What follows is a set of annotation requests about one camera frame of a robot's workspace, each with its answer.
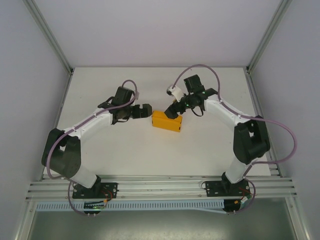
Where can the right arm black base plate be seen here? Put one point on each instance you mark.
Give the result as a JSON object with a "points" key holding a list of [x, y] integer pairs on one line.
{"points": [[212, 188]]}

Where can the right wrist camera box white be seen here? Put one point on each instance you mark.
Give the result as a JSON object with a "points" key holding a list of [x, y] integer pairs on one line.
{"points": [[175, 92]]}

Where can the aluminium frame leg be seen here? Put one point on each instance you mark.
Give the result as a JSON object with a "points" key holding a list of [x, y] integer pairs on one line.
{"points": [[23, 220], [297, 220]]}

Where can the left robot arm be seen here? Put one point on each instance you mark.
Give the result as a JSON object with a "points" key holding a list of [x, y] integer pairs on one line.
{"points": [[62, 160]]}

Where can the yellow paper box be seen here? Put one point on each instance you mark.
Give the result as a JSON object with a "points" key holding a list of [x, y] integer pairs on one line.
{"points": [[165, 123]]}

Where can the aluminium frame post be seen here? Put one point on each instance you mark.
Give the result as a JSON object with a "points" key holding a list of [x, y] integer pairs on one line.
{"points": [[268, 35], [47, 35]]}

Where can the aluminium mounting rail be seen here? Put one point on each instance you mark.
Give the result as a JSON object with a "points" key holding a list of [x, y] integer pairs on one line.
{"points": [[160, 183]]}

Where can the black round base housing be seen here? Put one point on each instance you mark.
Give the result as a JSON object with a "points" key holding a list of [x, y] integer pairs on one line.
{"points": [[232, 206], [92, 211]]}

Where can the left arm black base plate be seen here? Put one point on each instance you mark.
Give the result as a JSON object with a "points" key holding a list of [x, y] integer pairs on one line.
{"points": [[110, 187]]}

